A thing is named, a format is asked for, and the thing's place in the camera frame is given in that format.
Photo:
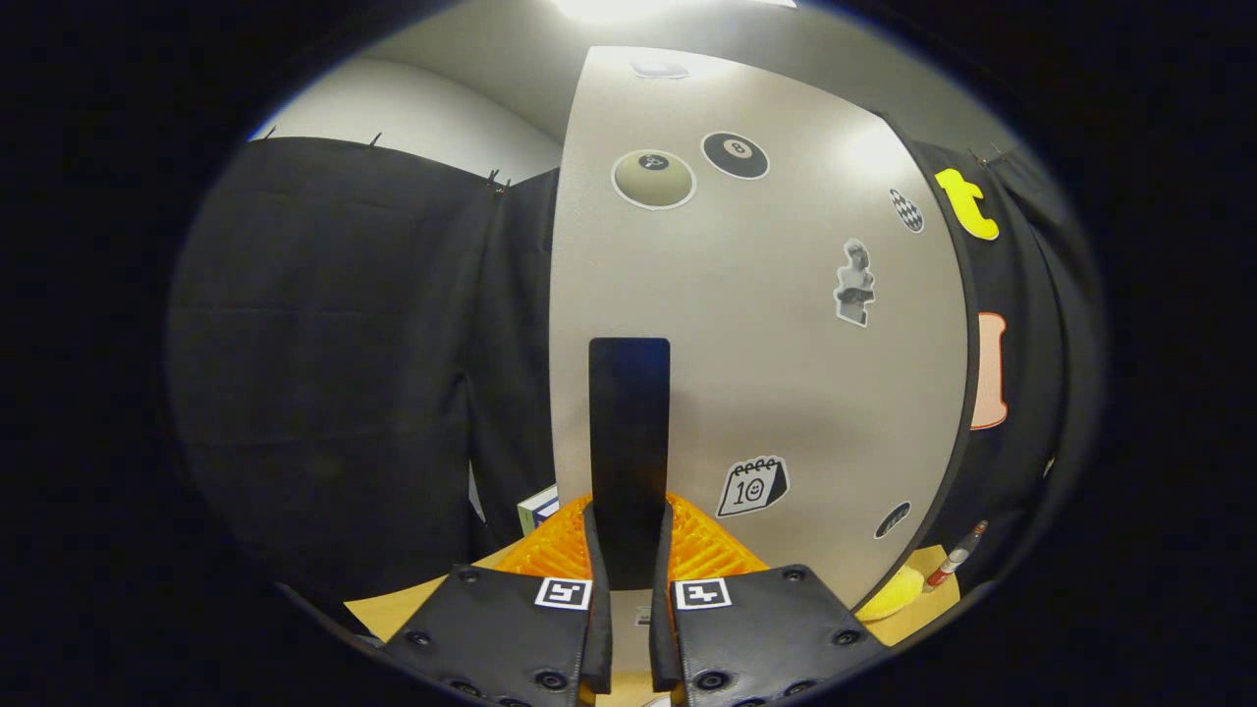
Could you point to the large ceiling light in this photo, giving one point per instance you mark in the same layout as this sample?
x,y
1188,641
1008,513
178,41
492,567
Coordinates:
x,y
609,8

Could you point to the beige shoe cabinet door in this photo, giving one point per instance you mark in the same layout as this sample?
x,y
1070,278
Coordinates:
x,y
786,393

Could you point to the black backdrop cloth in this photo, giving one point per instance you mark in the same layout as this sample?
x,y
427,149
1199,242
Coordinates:
x,y
344,344

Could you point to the small red-capped bottle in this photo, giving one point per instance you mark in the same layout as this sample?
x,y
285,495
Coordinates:
x,y
955,558

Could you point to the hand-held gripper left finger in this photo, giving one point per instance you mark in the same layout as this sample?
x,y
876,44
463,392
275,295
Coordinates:
x,y
601,638

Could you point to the yellow plush toy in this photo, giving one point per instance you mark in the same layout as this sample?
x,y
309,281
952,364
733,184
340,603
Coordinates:
x,y
889,597

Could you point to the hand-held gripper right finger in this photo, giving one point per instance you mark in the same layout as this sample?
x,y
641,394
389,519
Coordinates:
x,y
660,638

